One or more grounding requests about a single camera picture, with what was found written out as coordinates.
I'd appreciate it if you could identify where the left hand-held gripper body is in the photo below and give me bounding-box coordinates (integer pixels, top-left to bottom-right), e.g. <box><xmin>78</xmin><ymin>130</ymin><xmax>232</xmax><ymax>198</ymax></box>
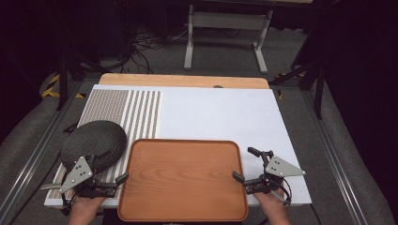
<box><xmin>39</xmin><ymin>156</ymin><xmax>117</xmax><ymax>200</ymax></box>

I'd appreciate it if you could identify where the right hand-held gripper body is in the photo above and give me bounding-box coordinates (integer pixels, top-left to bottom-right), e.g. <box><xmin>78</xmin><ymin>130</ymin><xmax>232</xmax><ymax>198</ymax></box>
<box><xmin>245</xmin><ymin>155</ymin><xmax>307</xmax><ymax>196</ymax></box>

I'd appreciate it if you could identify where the person's left hand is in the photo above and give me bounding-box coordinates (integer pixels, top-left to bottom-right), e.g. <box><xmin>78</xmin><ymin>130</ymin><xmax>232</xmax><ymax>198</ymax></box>
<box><xmin>69</xmin><ymin>196</ymin><xmax>107</xmax><ymax>218</ymax></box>

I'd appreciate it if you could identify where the person's right hand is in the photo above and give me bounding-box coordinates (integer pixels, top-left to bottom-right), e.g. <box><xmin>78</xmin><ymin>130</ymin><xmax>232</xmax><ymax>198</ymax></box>
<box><xmin>252</xmin><ymin>190</ymin><xmax>284</xmax><ymax>218</ymax></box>

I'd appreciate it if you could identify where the dark round woven placemat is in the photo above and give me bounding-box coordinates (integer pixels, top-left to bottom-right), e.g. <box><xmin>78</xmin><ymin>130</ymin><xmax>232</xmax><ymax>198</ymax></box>
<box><xmin>59</xmin><ymin>119</ymin><xmax>129</xmax><ymax>175</ymax></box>

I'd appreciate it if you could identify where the white board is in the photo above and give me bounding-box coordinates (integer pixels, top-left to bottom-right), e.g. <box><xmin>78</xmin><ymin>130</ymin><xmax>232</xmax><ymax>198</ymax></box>
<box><xmin>43</xmin><ymin>83</ymin><xmax>313</xmax><ymax>208</ymax></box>

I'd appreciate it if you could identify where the brown wooden tray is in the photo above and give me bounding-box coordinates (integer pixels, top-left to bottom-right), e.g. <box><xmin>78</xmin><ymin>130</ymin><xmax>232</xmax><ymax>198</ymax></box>
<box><xmin>117</xmin><ymin>138</ymin><xmax>250</xmax><ymax>223</ymax></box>

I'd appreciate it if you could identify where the beige striped woven placemat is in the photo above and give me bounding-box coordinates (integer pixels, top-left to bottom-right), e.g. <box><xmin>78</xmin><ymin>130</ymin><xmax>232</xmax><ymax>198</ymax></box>
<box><xmin>46</xmin><ymin>88</ymin><xmax>162</xmax><ymax>201</ymax></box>

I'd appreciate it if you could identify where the yellow black hazard tape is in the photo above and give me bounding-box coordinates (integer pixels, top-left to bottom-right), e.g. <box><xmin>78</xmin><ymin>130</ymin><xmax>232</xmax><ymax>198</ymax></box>
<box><xmin>274</xmin><ymin>72</ymin><xmax>307</xmax><ymax>101</ymax></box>
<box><xmin>41</xmin><ymin>73</ymin><xmax>86</xmax><ymax>99</ymax></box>

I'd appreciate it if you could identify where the black tripod stand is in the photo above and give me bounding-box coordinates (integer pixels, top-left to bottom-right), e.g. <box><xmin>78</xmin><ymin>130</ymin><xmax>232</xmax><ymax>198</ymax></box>
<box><xmin>268</xmin><ymin>57</ymin><xmax>327</xmax><ymax>120</ymax></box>
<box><xmin>55</xmin><ymin>51</ymin><xmax>106</xmax><ymax>112</ymax></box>

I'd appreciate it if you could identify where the black curtain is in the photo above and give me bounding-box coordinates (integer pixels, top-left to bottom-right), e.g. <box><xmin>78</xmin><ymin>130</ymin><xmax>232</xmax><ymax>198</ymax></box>
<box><xmin>290</xmin><ymin>0</ymin><xmax>398</xmax><ymax>217</ymax></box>
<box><xmin>0</xmin><ymin>0</ymin><xmax>126</xmax><ymax>144</ymax></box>

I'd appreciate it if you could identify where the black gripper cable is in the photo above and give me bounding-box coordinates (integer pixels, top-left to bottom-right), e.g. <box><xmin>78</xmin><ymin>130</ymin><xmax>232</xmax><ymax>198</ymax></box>
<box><xmin>271</xmin><ymin>184</ymin><xmax>293</xmax><ymax>206</ymax></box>
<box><xmin>60</xmin><ymin>192</ymin><xmax>73</xmax><ymax>218</ymax></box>

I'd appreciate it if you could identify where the aluminium rail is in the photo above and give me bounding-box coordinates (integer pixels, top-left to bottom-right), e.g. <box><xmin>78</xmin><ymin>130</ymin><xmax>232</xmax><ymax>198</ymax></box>
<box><xmin>299</xmin><ymin>89</ymin><xmax>368</xmax><ymax>225</ymax></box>
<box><xmin>0</xmin><ymin>80</ymin><xmax>95</xmax><ymax>225</ymax></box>

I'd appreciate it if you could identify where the tangle of black floor cables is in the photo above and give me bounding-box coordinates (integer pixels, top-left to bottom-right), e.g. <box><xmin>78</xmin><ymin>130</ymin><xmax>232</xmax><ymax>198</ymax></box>
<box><xmin>123</xmin><ymin>29</ymin><xmax>191</xmax><ymax>75</ymax></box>

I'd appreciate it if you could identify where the white metal desk frame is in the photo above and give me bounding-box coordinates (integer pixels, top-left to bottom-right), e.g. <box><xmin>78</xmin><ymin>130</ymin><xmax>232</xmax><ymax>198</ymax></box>
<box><xmin>183</xmin><ymin>3</ymin><xmax>274</xmax><ymax>75</ymax></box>

